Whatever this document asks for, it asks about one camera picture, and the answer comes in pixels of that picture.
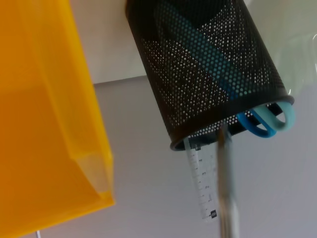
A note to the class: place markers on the black mesh pen cup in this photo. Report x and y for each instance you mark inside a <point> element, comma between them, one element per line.
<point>185,74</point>

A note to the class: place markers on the blue capped scissors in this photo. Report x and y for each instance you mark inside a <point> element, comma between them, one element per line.
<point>272,124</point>

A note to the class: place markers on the translucent green fruit plate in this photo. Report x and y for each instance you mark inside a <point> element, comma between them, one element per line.
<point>292,37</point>

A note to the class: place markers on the silver white ballpoint pen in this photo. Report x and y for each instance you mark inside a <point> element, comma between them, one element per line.
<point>226,186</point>

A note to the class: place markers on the clear plastic ruler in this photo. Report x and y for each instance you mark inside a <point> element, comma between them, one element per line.
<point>203,186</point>

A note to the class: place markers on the yellow plastic bin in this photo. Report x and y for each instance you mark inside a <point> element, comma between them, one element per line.
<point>44,111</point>

